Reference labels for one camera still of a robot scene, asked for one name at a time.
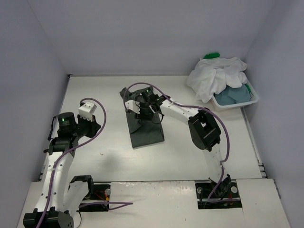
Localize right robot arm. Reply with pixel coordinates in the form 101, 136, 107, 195
125, 88, 230, 196

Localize green t-shirt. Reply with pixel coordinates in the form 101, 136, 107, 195
203, 53, 248, 97

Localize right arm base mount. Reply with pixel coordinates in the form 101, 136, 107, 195
195, 178, 242, 209

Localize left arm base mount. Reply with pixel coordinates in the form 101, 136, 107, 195
77, 183, 111, 212

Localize dark grey t-shirt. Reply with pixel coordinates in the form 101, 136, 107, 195
120, 86, 164, 149

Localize light blue t-shirt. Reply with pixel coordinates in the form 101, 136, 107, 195
214, 84, 251, 105

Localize white plastic laundry basket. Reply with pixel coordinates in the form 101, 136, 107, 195
211, 81, 259, 111

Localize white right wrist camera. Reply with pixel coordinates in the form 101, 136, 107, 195
125, 100, 140, 114

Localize white t-shirt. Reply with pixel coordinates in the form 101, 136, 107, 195
186, 57, 247, 103

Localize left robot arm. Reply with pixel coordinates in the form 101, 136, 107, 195
23, 111, 104, 228

